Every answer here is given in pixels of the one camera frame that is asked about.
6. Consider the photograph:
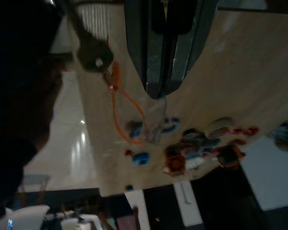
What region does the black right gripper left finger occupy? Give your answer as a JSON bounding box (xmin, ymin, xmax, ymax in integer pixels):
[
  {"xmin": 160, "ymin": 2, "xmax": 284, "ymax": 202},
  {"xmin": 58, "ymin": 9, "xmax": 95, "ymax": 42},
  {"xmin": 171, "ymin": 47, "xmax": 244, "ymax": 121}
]
[{"xmin": 124, "ymin": 0, "xmax": 170, "ymax": 99}]

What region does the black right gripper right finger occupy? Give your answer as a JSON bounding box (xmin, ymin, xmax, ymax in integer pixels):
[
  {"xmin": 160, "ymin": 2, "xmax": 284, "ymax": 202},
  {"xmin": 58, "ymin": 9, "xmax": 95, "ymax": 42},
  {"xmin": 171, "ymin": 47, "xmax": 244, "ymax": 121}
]
[{"xmin": 162, "ymin": 0, "xmax": 217, "ymax": 96}]

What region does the clear badge holder orange strap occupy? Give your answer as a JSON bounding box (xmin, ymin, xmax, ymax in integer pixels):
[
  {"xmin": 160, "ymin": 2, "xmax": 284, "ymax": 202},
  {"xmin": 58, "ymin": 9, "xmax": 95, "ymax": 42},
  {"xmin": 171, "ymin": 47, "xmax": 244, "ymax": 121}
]
[{"xmin": 110, "ymin": 61, "xmax": 168, "ymax": 147}]

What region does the light wooden table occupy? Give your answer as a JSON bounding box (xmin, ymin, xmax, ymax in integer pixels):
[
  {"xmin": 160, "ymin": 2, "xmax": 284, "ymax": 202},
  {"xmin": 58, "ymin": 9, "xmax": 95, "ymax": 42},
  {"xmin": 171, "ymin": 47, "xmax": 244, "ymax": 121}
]
[{"xmin": 74, "ymin": 0, "xmax": 288, "ymax": 197}]

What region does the dark metal key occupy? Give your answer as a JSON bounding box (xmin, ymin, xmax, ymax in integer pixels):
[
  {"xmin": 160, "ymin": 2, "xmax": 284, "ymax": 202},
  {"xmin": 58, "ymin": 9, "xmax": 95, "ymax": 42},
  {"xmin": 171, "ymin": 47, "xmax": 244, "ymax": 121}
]
[{"xmin": 69, "ymin": 4, "xmax": 115, "ymax": 72}]

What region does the blue white small charm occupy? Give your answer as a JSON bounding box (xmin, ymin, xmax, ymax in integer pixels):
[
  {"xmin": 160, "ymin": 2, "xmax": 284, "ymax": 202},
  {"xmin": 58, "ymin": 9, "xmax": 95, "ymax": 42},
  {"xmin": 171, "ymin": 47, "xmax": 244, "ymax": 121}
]
[
  {"xmin": 131, "ymin": 151, "xmax": 151, "ymax": 168},
  {"xmin": 158, "ymin": 116, "xmax": 182, "ymax": 137},
  {"xmin": 126, "ymin": 120, "xmax": 144, "ymax": 138}
]

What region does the pale round small dish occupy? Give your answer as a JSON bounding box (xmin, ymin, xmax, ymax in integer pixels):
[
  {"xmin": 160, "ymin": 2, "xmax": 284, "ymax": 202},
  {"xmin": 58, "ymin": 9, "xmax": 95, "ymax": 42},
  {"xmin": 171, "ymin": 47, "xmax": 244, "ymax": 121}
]
[{"xmin": 208, "ymin": 116, "xmax": 233, "ymax": 138}]

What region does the red small charm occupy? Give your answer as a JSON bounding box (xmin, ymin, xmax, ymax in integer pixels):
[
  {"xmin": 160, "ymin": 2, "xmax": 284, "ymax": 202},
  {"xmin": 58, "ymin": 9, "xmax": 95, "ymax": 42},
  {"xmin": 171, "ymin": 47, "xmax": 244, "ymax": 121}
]
[{"xmin": 231, "ymin": 126, "xmax": 259, "ymax": 144}]

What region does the orange black small toy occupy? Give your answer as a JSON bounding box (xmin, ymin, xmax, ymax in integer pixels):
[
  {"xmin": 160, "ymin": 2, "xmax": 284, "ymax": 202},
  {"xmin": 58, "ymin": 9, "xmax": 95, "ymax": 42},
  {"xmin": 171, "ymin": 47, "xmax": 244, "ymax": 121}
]
[
  {"xmin": 163, "ymin": 145, "xmax": 187, "ymax": 177},
  {"xmin": 215, "ymin": 145, "xmax": 245, "ymax": 170}
]

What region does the dark green round object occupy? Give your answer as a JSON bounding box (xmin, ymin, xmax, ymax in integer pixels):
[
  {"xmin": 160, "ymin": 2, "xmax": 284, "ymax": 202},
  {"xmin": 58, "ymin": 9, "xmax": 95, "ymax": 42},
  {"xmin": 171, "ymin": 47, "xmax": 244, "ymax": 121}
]
[{"xmin": 272, "ymin": 122, "xmax": 288, "ymax": 152}]

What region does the person in dark clothes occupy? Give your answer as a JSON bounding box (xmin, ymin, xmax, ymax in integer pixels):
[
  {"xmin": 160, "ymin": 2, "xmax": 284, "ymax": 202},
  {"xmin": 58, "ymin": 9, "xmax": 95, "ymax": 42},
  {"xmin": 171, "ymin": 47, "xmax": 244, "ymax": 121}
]
[{"xmin": 0, "ymin": 0, "xmax": 64, "ymax": 230}]

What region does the white flat strip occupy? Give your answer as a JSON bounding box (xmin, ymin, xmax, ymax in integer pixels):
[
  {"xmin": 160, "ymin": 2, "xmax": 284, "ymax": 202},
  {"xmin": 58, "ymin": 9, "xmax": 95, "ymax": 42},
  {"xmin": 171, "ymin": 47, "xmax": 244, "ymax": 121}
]
[{"xmin": 174, "ymin": 181, "xmax": 192, "ymax": 206}]

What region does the white chair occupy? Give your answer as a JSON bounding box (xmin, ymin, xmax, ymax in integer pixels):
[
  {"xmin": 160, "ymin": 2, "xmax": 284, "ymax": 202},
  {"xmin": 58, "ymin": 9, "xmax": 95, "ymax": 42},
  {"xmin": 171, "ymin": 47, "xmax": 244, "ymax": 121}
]
[{"xmin": 4, "ymin": 205, "xmax": 51, "ymax": 230}]

